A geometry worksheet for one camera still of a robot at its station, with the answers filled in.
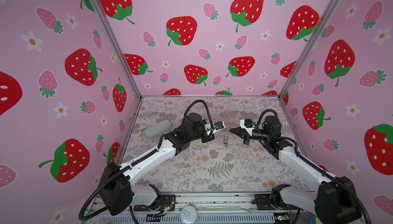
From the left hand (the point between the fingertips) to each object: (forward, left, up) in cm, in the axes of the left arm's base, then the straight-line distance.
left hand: (217, 125), depth 75 cm
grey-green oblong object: (+11, +37, -21) cm, 44 cm away
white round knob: (-36, +13, -19) cm, 42 cm away
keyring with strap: (-4, -5, -8) cm, 10 cm away
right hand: (-2, -6, -1) cm, 7 cm away
